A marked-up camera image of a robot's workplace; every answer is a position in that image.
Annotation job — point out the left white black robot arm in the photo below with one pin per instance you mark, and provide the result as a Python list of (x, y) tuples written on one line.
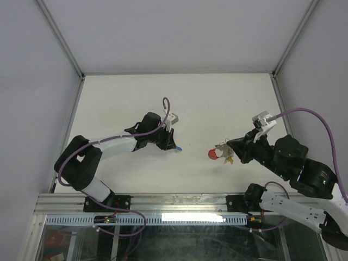
[(78, 163)]

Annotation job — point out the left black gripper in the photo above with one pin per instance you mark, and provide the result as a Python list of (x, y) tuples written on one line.
[(169, 142)]

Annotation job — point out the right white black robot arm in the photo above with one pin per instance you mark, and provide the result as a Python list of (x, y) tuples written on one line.
[(287, 159)]

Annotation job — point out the red silver carabiner keyring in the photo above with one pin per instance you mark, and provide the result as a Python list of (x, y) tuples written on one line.
[(220, 150)]

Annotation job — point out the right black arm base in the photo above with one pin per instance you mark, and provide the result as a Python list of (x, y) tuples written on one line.
[(248, 202)]

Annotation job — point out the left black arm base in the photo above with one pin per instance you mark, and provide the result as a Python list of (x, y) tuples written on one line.
[(117, 201)]

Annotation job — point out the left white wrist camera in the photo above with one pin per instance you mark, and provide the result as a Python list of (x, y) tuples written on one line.
[(170, 120)]

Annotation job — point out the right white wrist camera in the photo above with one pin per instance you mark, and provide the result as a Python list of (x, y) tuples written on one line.
[(263, 122)]

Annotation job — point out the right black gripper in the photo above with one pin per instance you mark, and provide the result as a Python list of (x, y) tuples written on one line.
[(240, 145)]

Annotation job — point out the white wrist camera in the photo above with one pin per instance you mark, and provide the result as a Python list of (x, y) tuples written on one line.
[(263, 122), (170, 120)]

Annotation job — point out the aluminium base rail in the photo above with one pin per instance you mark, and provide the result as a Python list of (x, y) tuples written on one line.
[(77, 203)]

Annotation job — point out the white slotted cable duct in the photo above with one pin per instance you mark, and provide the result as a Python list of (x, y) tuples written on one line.
[(166, 219)]

